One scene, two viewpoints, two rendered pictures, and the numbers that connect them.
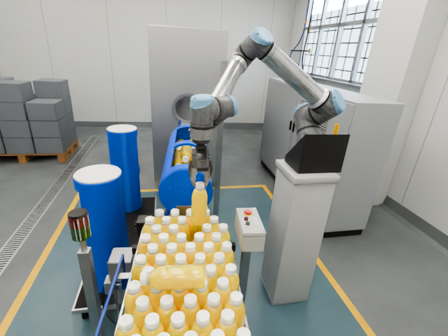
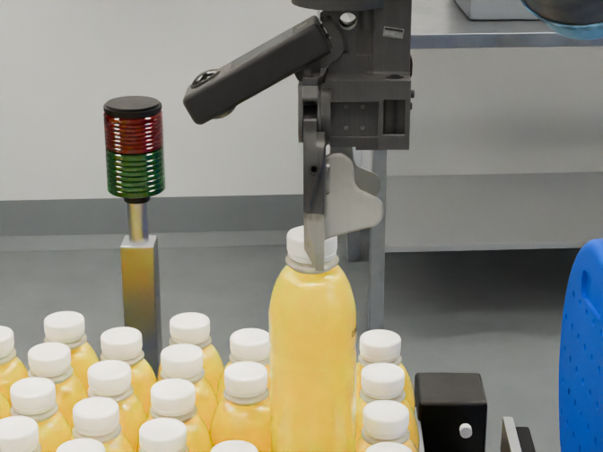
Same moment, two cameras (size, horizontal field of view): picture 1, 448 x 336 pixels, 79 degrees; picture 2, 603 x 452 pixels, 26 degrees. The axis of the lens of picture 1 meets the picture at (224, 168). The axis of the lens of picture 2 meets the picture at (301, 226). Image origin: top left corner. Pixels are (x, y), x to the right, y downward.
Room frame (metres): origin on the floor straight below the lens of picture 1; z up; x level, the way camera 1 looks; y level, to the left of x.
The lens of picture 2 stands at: (1.18, -0.83, 1.63)
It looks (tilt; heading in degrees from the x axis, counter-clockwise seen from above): 21 degrees down; 99
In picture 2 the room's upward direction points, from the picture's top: straight up
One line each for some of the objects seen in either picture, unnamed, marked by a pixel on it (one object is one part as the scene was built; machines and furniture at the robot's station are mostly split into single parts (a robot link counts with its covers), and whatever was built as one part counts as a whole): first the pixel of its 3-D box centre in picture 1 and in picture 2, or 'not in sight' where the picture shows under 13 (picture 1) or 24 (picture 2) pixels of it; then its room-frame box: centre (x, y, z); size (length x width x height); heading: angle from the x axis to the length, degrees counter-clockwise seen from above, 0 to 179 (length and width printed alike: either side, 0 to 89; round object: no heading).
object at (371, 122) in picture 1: (307, 143); not in sight; (3.53, -1.09, 0.72); 2.15 x 0.54 x 1.45; 13
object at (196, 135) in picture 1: (200, 133); not in sight; (1.06, 0.10, 1.48); 0.10 x 0.09 x 0.05; 98
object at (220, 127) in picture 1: (219, 147); not in sight; (2.73, 0.07, 0.85); 0.06 x 0.06 x 1.70; 8
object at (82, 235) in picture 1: (81, 230); (135, 168); (0.78, 0.49, 1.18); 0.06 x 0.06 x 0.05
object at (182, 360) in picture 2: (163, 237); (181, 358); (0.89, 0.22, 1.09); 0.04 x 0.04 x 0.02
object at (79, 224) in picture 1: (79, 219); (134, 128); (0.78, 0.49, 1.23); 0.06 x 0.06 x 0.04
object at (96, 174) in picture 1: (98, 173); not in sight; (1.55, 0.79, 1.03); 0.28 x 0.28 x 0.01
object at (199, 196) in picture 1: (199, 205); (312, 357); (1.04, 0.10, 1.16); 0.07 x 0.07 x 0.19
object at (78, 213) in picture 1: (81, 231); (135, 172); (0.78, 0.49, 1.18); 0.06 x 0.06 x 0.16
